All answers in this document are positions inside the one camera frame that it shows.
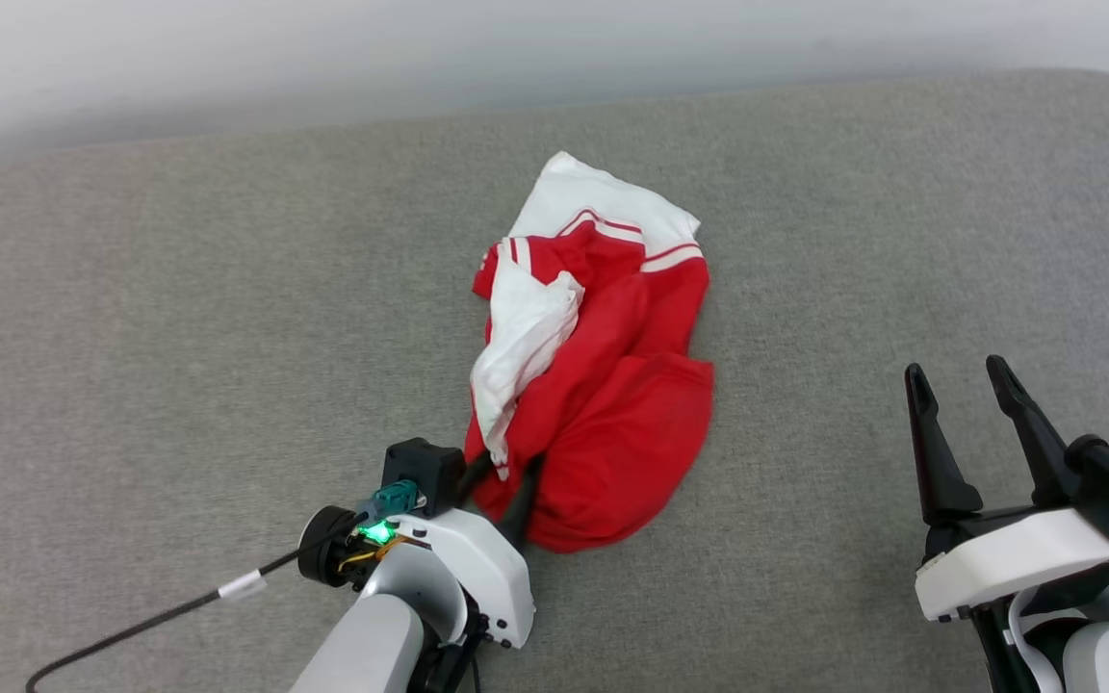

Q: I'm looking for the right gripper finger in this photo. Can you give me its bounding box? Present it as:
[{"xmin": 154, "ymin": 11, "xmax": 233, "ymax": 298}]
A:
[
  {"xmin": 986, "ymin": 356, "xmax": 1080, "ymax": 508},
  {"xmin": 906, "ymin": 364, "xmax": 984, "ymax": 526}
]

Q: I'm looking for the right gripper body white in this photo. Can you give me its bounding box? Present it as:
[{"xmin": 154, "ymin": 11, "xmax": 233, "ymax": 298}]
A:
[{"xmin": 916, "ymin": 505, "xmax": 1109, "ymax": 622}]

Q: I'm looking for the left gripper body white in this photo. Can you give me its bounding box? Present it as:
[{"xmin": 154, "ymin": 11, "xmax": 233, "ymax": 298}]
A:
[{"xmin": 386, "ymin": 508, "xmax": 536, "ymax": 648}]

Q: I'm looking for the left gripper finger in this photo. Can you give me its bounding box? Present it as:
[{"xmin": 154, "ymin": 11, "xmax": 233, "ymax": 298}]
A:
[
  {"xmin": 500, "ymin": 456, "xmax": 544, "ymax": 548},
  {"xmin": 458, "ymin": 450, "xmax": 498, "ymax": 506}
]

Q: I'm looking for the red and white jersey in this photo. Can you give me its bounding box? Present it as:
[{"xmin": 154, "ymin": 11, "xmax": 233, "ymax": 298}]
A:
[{"xmin": 463, "ymin": 149, "xmax": 717, "ymax": 554}]

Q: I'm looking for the grey fabric sofa seat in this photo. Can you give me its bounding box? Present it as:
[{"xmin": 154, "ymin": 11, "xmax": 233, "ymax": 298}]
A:
[{"xmin": 0, "ymin": 67, "xmax": 1109, "ymax": 693}]

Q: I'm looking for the teal left camera connector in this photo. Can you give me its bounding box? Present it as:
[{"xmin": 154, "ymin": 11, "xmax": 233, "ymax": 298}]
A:
[{"xmin": 357, "ymin": 481, "xmax": 419, "ymax": 521}]

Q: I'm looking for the white cable label tag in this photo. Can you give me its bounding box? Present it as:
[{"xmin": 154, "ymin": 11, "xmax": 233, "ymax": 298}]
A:
[{"xmin": 218, "ymin": 570, "xmax": 267, "ymax": 603}]

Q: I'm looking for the black left camera cable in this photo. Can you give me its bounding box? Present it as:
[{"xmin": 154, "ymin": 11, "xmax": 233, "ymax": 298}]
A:
[{"xmin": 25, "ymin": 525, "xmax": 368, "ymax": 693}]

